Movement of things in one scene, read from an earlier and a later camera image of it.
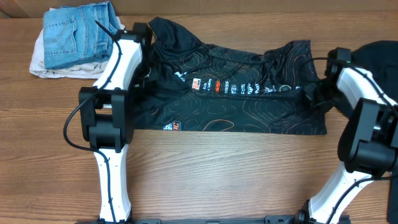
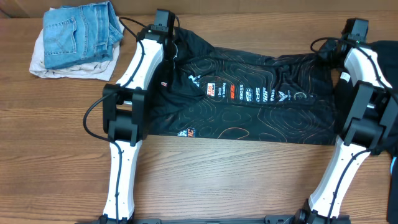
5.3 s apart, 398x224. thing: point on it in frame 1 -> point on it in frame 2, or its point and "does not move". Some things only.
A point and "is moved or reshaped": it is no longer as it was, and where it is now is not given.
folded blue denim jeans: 71,36 does not move
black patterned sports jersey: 190,85 is moved or reshaped
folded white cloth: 89,70 does not move
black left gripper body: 143,72 -> 169,56
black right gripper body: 321,94 -> 326,57
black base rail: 268,219 does not move
